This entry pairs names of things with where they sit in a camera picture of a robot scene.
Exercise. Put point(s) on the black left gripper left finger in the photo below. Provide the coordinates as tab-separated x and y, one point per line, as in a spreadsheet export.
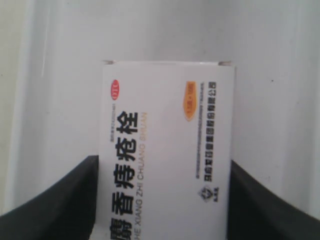
65	211

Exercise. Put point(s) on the white plastic tray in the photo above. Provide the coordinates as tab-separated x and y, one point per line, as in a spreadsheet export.
274	44

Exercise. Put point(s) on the white red medicine box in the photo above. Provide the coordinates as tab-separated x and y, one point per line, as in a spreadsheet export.
164	151

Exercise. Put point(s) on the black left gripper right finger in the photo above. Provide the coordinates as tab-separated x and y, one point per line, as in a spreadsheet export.
255	213

